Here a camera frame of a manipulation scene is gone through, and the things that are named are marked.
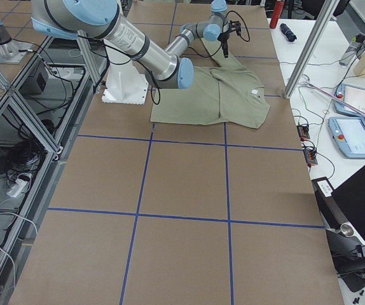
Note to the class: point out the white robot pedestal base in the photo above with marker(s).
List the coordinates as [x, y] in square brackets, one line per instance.
[124, 83]

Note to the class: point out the far blue teach pendant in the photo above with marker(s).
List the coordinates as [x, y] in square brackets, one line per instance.
[351, 95]

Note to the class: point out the red water bottle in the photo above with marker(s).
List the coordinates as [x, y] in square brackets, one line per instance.
[277, 11]

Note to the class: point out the folded dark blue umbrella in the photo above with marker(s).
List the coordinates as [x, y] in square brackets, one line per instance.
[287, 32]

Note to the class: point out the near blue teach pendant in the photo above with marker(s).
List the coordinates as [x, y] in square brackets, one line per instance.
[348, 135]

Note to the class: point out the aluminium frame post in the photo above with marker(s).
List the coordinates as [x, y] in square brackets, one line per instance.
[320, 24]

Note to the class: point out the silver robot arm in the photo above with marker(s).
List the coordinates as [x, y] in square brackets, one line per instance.
[217, 28]
[103, 20]

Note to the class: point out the olive green long-sleeve shirt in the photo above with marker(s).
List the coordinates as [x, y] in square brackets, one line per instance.
[218, 95]

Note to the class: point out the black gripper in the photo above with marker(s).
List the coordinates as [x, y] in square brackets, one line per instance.
[224, 39]

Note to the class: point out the aluminium frame rail structure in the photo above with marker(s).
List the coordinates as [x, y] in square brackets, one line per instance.
[42, 102]

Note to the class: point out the black box with label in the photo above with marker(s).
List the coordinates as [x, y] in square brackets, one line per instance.
[326, 203]

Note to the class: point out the blue teach pendant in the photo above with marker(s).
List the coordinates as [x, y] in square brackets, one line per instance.
[351, 95]
[348, 135]

